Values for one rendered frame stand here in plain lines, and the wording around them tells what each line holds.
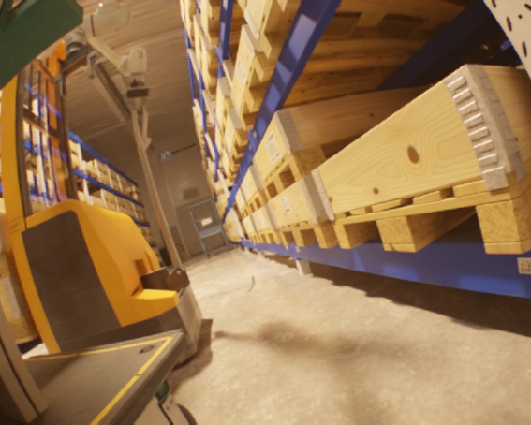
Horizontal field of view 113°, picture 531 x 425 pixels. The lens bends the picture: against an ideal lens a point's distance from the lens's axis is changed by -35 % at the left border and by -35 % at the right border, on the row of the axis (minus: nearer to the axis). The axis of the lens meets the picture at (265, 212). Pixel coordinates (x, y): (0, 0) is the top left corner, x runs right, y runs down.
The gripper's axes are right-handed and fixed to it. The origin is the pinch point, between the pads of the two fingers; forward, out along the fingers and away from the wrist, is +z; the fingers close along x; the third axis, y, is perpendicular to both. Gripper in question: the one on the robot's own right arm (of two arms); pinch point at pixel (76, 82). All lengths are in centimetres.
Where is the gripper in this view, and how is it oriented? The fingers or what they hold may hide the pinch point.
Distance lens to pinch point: 106.3
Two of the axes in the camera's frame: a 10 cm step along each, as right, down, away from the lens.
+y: -0.4, -0.2, -10.0
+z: 3.4, 9.4, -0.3
